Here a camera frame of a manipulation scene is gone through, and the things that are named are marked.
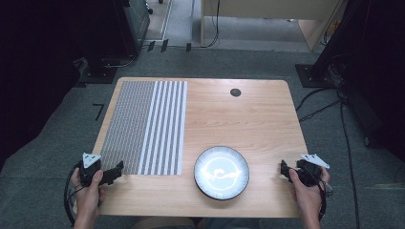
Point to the black tape corner mark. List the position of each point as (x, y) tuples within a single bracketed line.
[(99, 111)]

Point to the black stand with base plate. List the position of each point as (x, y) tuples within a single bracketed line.
[(321, 63)]

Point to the black round table grommet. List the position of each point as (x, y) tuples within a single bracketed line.
[(235, 92)]

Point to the grey white striped placemat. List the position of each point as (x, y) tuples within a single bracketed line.
[(143, 127)]

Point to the light wooden desk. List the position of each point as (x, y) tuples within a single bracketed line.
[(270, 12)]

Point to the dark-rimmed white patterned plate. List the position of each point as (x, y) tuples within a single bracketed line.
[(221, 172)]

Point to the grey-green cabinet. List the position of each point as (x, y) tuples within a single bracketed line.
[(137, 19)]

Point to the black curtain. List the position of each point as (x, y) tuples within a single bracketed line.
[(382, 79), (38, 63)]

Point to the person's right hand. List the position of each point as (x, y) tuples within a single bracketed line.
[(306, 198)]

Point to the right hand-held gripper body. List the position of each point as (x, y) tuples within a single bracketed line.
[(310, 173)]

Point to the black stand base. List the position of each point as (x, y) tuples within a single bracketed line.
[(102, 71)]

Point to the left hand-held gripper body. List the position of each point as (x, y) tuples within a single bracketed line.
[(86, 168)]

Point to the person's left hand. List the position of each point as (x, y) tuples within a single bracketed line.
[(89, 197)]

